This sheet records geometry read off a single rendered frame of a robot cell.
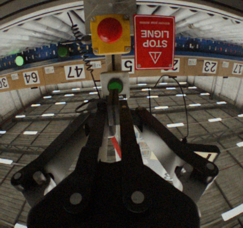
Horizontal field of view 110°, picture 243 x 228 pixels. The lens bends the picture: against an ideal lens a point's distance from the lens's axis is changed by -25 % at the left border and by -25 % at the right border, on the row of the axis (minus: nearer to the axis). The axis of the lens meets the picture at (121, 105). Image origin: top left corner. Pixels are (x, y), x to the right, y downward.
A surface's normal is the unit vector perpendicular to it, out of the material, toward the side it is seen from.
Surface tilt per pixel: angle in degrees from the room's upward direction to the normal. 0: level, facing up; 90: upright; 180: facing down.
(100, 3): 90
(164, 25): 90
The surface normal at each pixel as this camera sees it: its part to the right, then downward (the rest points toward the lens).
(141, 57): 0.04, 0.41
